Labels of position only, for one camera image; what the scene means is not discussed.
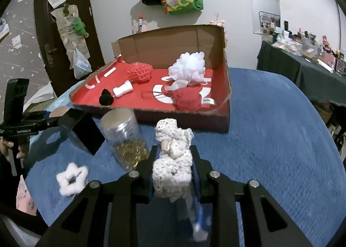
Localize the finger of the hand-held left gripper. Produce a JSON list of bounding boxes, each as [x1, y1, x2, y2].
[[30, 116, 65, 132], [23, 110, 54, 121]]

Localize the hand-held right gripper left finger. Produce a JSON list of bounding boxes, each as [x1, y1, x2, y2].
[[35, 145, 157, 247]]

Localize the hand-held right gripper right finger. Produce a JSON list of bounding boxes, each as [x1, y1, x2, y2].
[[189, 145, 314, 247]]

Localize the white crochet pouch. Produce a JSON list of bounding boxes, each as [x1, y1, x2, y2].
[[152, 118, 195, 201]]

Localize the black case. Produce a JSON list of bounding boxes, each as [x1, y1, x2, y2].
[[60, 109, 105, 155]]

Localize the black pompom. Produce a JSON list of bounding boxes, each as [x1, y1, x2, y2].
[[98, 89, 114, 106]]

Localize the cardboard box with red lining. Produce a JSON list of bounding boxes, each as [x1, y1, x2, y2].
[[69, 25, 232, 134]]

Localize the white cloth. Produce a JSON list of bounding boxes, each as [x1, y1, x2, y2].
[[113, 81, 133, 99]]

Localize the red yarn pouf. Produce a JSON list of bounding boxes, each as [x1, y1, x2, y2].
[[171, 87, 203, 112]]

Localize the person's left hand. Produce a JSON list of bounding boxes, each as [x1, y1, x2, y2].
[[0, 137, 30, 159]]

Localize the light blue cushion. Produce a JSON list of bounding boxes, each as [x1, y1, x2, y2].
[[47, 91, 73, 111]]

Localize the white plastic sheet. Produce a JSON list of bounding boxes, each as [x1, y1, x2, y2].
[[23, 82, 54, 112]]

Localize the clear jar with gold lid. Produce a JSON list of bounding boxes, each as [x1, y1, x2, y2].
[[100, 108, 150, 170]]

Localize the white fluffy scrunchie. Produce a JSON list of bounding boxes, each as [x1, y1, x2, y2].
[[56, 163, 89, 197]]

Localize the clear plastic bag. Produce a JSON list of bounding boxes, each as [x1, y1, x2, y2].
[[72, 47, 92, 80]]

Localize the pink printed cloth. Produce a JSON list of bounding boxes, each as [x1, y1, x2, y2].
[[16, 178, 37, 216]]

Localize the beige hanging organizer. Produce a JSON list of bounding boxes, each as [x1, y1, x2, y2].
[[51, 5, 91, 59]]

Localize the dark brown door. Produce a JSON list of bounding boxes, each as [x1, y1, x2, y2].
[[34, 0, 106, 98]]

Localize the green plush toy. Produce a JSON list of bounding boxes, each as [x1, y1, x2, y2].
[[72, 18, 88, 37]]

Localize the red mesh bath sponge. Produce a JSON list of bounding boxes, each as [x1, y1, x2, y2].
[[127, 63, 153, 84]]

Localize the white bath pouf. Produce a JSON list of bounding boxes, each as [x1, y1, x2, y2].
[[162, 52, 210, 92]]

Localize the pale pink plush toy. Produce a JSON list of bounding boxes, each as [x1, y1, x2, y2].
[[132, 20, 148, 34]]

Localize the tan cardboard carton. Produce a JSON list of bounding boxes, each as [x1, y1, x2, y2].
[[315, 102, 334, 126]]

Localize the table with dark green cloth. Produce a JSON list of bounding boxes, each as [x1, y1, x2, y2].
[[256, 40, 346, 107]]

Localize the white tube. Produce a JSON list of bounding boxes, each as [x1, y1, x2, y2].
[[316, 59, 336, 73]]

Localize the group of cosmetics bottles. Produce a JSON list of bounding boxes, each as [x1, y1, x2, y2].
[[261, 20, 346, 76]]

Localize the metal door handle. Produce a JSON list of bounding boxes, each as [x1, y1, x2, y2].
[[45, 44, 57, 67]]

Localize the framed wall picture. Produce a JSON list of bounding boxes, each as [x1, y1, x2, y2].
[[0, 16, 10, 39]]

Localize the wall mirror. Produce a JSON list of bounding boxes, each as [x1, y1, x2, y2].
[[245, 0, 282, 35]]

